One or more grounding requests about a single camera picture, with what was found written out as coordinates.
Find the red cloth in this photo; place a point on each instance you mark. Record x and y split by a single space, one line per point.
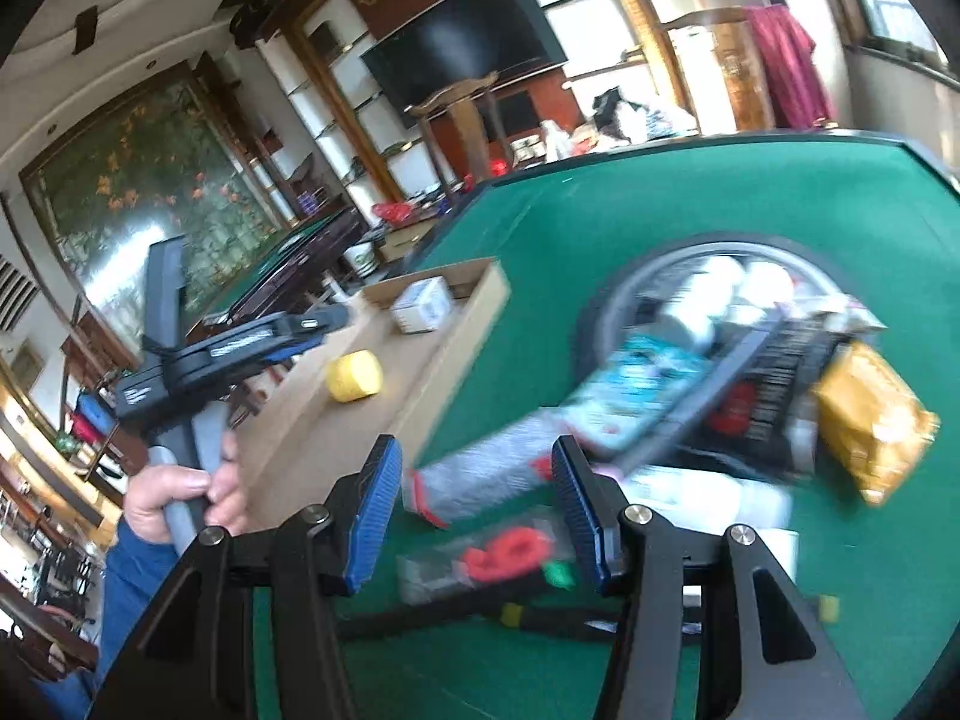
787 67

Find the small white box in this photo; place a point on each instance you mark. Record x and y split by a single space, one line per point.
420 305

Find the round grey table panel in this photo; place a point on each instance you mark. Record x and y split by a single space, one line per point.
622 300

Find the blue bag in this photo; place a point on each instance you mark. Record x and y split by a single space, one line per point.
94 412

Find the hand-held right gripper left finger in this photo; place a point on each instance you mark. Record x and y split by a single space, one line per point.
371 510

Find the white bottle red label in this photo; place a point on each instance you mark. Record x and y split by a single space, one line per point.
712 499

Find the white bucket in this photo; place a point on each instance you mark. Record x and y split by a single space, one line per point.
365 259

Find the grey striped packet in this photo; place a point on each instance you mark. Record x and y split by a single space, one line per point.
487 465

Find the teal packet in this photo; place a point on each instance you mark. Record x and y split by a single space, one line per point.
637 382

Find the person's left hand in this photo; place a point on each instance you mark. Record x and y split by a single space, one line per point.
161 491

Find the framed flower painting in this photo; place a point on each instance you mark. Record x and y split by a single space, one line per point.
150 187

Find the silver white bottle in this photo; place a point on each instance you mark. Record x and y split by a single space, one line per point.
697 307

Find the white plastic bag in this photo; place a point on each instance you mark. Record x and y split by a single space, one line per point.
555 141

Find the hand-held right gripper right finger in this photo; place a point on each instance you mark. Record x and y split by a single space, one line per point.
577 510

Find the small yellow block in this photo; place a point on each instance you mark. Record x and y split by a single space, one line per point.
828 607

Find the red item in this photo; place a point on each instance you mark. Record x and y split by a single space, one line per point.
502 547

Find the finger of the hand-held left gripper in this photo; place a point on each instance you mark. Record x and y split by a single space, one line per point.
289 356
311 324

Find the black television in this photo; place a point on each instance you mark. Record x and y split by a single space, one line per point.
457 37

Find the person's left forearm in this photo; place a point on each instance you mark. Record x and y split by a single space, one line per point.
135 592

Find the black packet red print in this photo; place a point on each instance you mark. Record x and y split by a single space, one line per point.
780 382

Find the carved wooden chair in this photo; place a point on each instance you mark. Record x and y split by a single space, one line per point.
739 67

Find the black and white cloth pile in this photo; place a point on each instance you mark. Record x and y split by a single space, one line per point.
637 116

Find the green topped mahjong table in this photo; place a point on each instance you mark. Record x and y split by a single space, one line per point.
315 240

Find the cardboard box with clutter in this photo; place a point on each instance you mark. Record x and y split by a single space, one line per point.
409 236

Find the gold framed wall shelf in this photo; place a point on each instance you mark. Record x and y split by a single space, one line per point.
337 60

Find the yellow snack packet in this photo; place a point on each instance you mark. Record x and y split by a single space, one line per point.
870 420

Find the white wall air vent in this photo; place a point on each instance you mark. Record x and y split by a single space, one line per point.
15 292

